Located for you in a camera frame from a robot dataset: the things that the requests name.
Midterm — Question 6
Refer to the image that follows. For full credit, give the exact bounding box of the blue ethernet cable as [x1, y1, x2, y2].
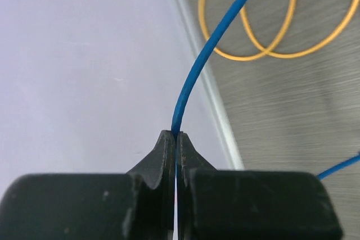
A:
[170, 0, 360, 181]

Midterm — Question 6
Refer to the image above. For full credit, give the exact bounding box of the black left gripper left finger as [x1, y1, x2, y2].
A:
[1, 130, 176, 239]

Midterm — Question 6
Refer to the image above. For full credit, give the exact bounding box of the aluminium frame rail left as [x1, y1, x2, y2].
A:
[175, 0, 245, 170]

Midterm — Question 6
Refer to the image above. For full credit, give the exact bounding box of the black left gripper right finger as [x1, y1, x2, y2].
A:
[176, 132, 343, 239]

